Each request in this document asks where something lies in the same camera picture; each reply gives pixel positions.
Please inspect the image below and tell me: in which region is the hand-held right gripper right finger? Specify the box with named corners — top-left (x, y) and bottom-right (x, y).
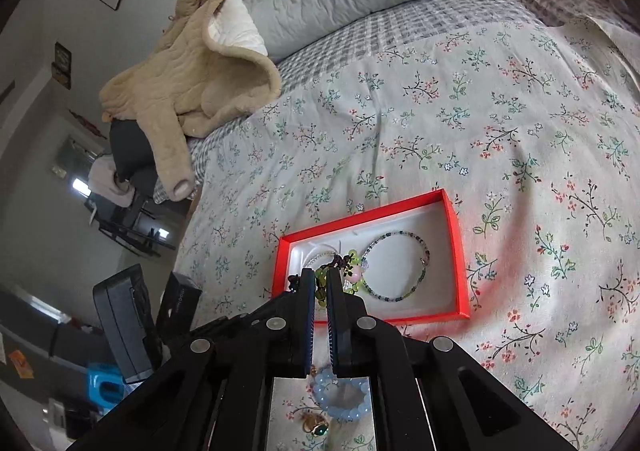
top-left (326, 273), bottom-right (577, 451)

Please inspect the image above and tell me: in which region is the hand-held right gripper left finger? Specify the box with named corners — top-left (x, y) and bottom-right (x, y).
top-left (65, 268), bottom-right (317, 451)

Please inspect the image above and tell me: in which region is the green bead bracelet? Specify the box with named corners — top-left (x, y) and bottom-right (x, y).
top-left (314, 249), bottom-right (369, 313)

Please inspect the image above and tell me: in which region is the red shallow box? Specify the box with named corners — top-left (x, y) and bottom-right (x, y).
top-left (271, 189), bottom-right (471, 323)

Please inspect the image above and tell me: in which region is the blue plastic stool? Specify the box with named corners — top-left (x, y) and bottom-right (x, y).
top-left (87, 364), bottom-right (132, 415)

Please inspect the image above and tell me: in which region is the orange sticker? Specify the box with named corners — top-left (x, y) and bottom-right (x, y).
top-left (7, 350), bottom-right (34, 380)

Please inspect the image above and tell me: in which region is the white cloth on chair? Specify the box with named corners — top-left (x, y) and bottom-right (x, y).
top-left (88, 156), bottom-right (137, 208)

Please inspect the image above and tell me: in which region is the black chair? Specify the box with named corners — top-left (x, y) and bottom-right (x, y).
top-left (84, 118), bottom-right (177, 260)

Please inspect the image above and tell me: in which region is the floral bed sheet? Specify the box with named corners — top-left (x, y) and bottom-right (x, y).
top-left (174, 0), bottom-right (640, 451)

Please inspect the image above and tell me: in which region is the beige quilted jacket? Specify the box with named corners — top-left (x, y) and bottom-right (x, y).
top-left (99, 0), bottom-right (284, 202)

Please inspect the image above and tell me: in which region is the white pearl bracelet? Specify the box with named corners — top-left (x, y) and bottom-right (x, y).
top-left (304, 251), bottom-right (342, 273)

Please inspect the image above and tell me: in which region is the pale blue bead bracelet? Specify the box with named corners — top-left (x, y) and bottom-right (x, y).
top-left (311, 365), bottom-right (372, 425)

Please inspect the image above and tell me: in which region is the gold ring with green stone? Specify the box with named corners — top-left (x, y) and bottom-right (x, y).
top-left (300, 410), bottom-right (331, 438)

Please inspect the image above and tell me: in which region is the multicolour thin bead bracelet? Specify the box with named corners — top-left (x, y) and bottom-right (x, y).
top-left (359, 230), bottom-right (431, 303)

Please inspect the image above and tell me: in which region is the small dark wall frame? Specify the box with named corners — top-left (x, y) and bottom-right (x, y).
top-left (50, 42), bottom-right (74, 90)

